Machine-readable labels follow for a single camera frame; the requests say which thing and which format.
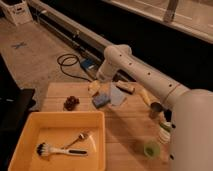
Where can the blue sponge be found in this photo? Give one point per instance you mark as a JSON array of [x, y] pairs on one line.
[[100, 100]]

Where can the black chair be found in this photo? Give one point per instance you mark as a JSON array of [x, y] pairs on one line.
[[15, 104]]

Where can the blue power box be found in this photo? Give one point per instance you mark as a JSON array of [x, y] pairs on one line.
[[90, 68]]

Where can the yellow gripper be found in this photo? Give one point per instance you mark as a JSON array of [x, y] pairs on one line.
[[94, 87]]

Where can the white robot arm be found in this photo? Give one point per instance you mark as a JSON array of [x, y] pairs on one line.
[[191, 143]]

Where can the yellow plastic bin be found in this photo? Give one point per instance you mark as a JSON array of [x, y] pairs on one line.
[[58, 129]]

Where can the banana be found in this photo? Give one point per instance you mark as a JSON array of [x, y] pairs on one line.
[[143, 93]]

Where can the bunch of grapes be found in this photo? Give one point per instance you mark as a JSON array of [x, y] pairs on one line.
[[71, 102]]

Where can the dish brush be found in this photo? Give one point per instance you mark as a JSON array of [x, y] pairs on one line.
[[45, 150]]

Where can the white crate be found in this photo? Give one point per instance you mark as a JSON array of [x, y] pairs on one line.
[[16, 11]]

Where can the metal cup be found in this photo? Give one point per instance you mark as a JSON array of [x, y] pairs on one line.
[[155, 109]]

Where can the light blue cloth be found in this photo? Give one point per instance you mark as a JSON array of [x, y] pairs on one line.
[[117, 97]]

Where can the green plastic cup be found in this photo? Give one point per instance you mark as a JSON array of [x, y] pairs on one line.
[[151, 149]]

